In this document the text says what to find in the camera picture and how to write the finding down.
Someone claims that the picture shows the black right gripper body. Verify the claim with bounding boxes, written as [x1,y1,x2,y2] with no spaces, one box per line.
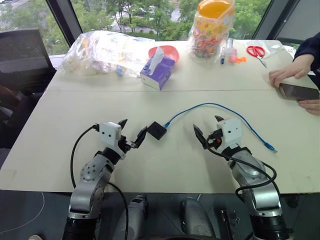
[206,128,224,151]

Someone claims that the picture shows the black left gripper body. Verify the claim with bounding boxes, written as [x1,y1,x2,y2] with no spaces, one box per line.
[116,135,139,154]

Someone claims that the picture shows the dark smartphone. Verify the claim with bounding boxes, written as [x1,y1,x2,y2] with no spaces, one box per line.
[278,82,320,102]

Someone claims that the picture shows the black adapter box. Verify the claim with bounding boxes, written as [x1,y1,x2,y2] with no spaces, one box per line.
[146,121,168,141]

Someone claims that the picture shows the person's right hand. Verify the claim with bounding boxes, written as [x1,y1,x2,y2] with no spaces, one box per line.
[268,53,316,89]

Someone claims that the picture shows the person's left hand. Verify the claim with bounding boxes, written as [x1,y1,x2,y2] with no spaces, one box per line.
[297,98,320,116]

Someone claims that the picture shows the purple tissue box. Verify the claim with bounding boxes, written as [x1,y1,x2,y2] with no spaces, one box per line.
[139,46,176,91]

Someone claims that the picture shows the small clear plastic bottle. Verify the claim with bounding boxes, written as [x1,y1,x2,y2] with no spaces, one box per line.
[225,37,235,57]

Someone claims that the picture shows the dark grey rounded shape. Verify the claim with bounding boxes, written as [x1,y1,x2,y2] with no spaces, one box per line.
[179,198,216,239]
[111,194,149,240]

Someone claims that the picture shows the clear plastic bag of items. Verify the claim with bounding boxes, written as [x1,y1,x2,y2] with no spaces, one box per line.
[61,30,156,77]

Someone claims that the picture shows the red plastic bowl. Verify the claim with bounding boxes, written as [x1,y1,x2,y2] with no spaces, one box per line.
[148,45,181,64]

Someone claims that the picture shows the clear jar of colourful candies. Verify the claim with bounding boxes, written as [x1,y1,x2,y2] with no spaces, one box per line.
[188,0,236,64]

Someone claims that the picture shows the empty clear plastic bag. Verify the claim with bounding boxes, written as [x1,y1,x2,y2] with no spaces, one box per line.
[259,39,286,59]

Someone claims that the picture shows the dark blue sleeve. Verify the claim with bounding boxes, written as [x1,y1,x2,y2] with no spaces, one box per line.
[293,30,320,73]

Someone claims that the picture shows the black office chair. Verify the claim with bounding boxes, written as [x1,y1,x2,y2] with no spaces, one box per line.
[0,28,58,151]

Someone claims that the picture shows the blue network cable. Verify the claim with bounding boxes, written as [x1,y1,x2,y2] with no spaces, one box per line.
[163,102,279,154]

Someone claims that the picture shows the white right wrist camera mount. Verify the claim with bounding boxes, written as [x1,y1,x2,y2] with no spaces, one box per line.
[216,117,244,151]

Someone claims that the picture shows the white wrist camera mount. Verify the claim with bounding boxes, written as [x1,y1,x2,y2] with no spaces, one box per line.
[99,121,127,160]
[216,117,244,151]

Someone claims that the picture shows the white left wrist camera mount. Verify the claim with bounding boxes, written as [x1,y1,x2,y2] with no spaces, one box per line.
[99,121,127,160]

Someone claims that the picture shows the red handled scissors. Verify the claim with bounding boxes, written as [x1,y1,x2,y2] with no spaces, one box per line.
[246,45,268,69]

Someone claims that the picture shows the black flat bracket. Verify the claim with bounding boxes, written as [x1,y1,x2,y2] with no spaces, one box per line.
[219,208,241,240]

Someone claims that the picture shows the black window frame post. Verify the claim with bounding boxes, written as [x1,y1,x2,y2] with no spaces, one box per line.
[45,0,84,49]
[251,0,301,41]

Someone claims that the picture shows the thin white floor cable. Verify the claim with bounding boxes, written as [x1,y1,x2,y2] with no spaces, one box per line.
[0,191,46,234]

